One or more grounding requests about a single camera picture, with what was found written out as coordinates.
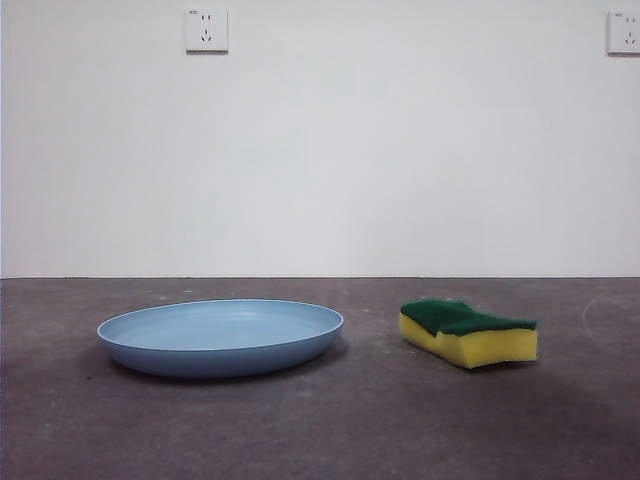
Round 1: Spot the blue round plate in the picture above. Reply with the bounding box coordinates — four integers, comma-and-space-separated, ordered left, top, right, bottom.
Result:
96, 298, 345, 379

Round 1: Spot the white wall socket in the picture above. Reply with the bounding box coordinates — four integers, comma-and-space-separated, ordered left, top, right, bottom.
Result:
606, 10, 640, 57
184, 6, 231, 55

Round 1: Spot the yellow sponge with green pad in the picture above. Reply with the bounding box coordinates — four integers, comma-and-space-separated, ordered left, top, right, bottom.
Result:
398, 298, 539, 370

